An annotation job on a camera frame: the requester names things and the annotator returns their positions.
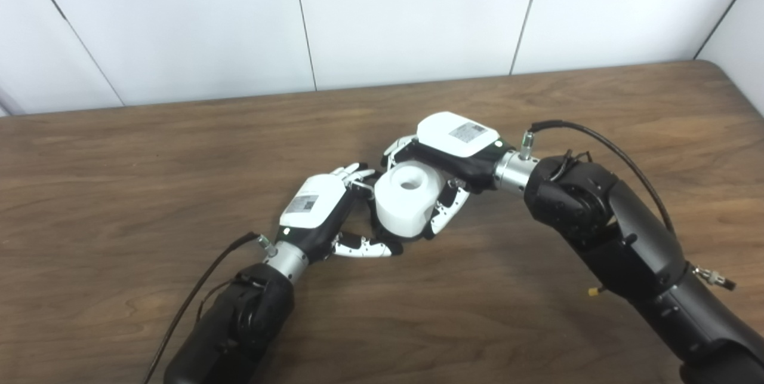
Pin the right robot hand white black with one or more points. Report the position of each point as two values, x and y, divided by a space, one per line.
456 133

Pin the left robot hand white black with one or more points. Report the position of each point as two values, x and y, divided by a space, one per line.
313 202

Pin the round white piece with holes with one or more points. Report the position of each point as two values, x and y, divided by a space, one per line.
400 211

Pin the black flanged holder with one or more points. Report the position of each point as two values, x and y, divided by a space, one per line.
412 238

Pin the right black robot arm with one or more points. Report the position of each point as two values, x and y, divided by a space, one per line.
627 240

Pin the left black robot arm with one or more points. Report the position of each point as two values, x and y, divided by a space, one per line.
239 324

